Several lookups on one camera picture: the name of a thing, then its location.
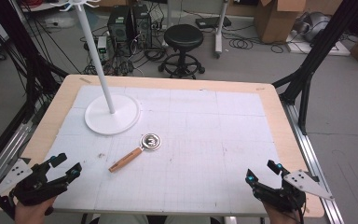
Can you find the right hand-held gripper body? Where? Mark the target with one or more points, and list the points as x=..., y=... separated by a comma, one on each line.
x=287, y=193

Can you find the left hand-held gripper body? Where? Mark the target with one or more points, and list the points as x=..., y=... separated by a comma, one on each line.
x=28, y=188

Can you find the white hook rack stand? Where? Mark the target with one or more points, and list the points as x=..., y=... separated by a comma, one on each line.
x=113, y=118

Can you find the person's right hand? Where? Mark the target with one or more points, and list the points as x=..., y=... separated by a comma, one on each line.
x=281, y=216

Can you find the person's left hand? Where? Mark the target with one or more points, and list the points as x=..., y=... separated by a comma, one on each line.
x=31, y=213

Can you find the white grid mat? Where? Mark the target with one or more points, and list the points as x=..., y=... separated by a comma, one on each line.
x=192, y=155

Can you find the small silver power box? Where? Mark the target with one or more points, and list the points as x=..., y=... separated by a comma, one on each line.
x=102, y=45

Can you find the white flat board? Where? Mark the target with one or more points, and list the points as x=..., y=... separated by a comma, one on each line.
x=317, y=49

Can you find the black computer tower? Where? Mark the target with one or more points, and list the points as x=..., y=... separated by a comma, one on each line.
x=118, y=28
x=142, y=26

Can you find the large open cardboard box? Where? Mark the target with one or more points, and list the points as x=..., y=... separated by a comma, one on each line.
x=276, y=21

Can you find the grey round appliance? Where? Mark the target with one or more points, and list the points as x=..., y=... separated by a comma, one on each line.
x=315, y=26

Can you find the black round stool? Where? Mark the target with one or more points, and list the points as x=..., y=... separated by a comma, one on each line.
x=183, y=37

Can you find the flat black device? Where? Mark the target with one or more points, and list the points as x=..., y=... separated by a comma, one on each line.
x=213, y=21

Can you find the aluminium rail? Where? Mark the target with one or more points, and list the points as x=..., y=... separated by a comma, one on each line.
x=0, y=161
x=313, y=161

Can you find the black metal frame stand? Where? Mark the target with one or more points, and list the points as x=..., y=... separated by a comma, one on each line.
x=304, y=81

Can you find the white rolling stand post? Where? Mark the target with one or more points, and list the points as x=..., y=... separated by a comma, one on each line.
x=219, y=34

